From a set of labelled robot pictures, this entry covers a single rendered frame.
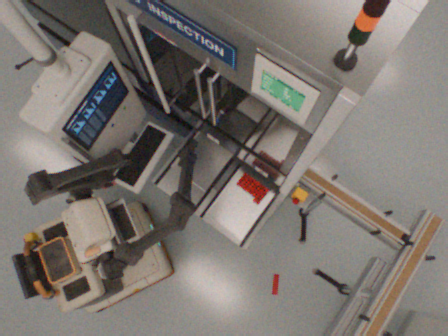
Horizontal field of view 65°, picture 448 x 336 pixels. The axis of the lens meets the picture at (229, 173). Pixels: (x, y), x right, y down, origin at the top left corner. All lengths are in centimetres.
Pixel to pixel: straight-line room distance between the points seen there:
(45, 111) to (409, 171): 282
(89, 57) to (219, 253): 183
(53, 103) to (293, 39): 107
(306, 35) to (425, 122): 268
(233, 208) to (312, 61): 125
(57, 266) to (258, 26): 172
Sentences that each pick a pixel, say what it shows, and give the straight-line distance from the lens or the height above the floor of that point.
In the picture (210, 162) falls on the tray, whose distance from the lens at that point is 217.
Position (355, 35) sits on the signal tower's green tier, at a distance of 95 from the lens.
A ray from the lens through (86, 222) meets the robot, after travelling 171.
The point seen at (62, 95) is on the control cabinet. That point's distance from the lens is 170.
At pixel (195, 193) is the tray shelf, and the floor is 88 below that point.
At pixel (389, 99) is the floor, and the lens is 361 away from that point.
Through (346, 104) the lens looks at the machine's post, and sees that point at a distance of 102.
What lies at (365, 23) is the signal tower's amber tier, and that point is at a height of 228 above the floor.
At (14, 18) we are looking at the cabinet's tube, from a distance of 146.
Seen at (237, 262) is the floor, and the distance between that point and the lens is 295.
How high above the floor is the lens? 295
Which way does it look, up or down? 75 degrees down
